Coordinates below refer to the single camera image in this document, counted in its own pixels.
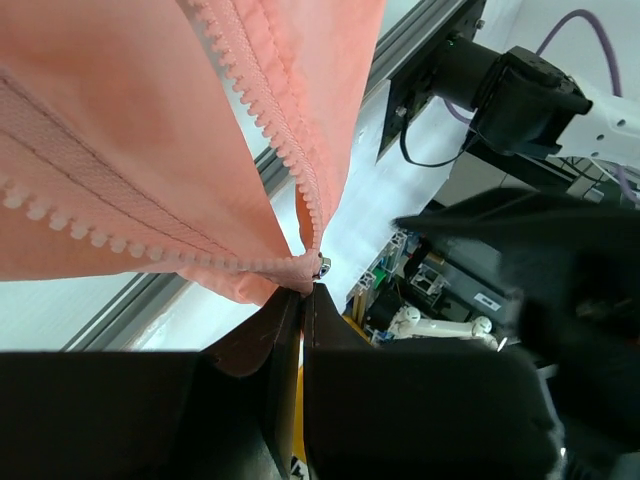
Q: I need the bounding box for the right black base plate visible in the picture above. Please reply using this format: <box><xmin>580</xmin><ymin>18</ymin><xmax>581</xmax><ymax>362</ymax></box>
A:
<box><xmin>366</xmin><ymin>1</ymin><xmax>486</xmax><ymax>154</ymax></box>

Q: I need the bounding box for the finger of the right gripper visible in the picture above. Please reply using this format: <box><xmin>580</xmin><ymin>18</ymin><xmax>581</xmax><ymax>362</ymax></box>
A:
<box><xmin>393</xmin><ymin>187</ymin><xmax>639</xmax><ymax>280</ymax></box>

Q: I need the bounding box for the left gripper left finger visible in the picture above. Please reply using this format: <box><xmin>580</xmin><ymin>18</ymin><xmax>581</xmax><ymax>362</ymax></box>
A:
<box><xmin>1</xmin><ymin>289</ymin><xmax>302</xmax><ymax>479</ymax></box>

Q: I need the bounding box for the pink zip-up jacket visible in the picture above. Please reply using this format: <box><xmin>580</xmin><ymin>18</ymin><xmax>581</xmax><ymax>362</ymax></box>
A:
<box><xmin>1</xmin><ymin>1</ymin><xmax>385</xmax><ymax>305</ymax></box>

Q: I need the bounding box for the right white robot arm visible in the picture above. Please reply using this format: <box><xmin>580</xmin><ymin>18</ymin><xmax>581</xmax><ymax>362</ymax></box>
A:
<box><xmin>396</xmin><ymin>39</ymin><xmax>639</xmax><ymax>479</ymax></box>

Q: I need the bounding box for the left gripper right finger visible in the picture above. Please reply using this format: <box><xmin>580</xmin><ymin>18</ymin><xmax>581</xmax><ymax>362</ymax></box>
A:
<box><xmin>303</xmin><ymin>284</ymin><xmax>563</xmax><ymax>479</ymax></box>

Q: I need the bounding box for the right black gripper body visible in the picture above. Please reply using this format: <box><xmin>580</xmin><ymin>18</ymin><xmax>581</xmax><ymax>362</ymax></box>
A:
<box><xmin>500</xmin><ymin>247</ymin><xmax>639</xmax><ymax>479</ymax></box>

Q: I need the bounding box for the front aluminium rail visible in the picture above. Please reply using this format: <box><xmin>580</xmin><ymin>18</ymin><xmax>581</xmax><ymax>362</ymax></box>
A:
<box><xmin>59</xmin><ymin>0</ymin><xmax>474</xmax><ymax>352</ymax></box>

